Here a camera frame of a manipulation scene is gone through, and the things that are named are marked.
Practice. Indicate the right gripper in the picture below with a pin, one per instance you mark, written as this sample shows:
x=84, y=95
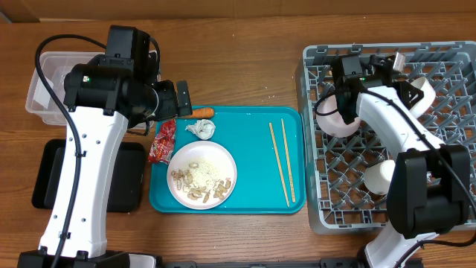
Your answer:
x=411, y=94

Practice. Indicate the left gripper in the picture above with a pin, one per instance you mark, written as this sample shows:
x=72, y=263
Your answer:
x=171, y=109

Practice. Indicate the orange carrot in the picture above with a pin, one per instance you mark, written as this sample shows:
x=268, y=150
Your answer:
x=203, y=113

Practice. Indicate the white tissue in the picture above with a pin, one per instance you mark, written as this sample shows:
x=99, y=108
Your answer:
x=203, y=129

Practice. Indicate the white bowl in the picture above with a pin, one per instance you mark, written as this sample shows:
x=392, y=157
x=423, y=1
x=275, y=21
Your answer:
x=424, y=97

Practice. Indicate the pink bowl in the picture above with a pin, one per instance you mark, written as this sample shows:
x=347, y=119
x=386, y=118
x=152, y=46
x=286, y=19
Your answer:
x=334, y=124

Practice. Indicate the white paper cup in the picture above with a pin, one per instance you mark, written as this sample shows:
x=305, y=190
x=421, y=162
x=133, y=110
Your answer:
x=377, y=178

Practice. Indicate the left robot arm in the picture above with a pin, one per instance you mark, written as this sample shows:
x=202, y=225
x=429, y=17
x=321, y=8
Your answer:
x=76, y=232

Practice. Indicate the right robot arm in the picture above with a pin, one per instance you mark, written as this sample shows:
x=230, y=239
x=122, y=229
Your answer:
x=429, y=191

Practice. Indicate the grey dishwasher rack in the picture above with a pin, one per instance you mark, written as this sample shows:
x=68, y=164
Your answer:
x=336, y=199

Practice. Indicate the red snack wrapper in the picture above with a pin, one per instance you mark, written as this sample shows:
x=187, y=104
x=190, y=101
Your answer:
x=163, y=144

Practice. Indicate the white plate with food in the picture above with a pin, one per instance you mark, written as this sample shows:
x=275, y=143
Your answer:
x=202, y=175

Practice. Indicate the teal serving tray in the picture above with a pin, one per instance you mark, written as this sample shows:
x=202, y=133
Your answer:
x=244, y=132

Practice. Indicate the black plastic tray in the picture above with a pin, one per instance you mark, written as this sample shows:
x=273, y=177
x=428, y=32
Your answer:
x=127, y=179

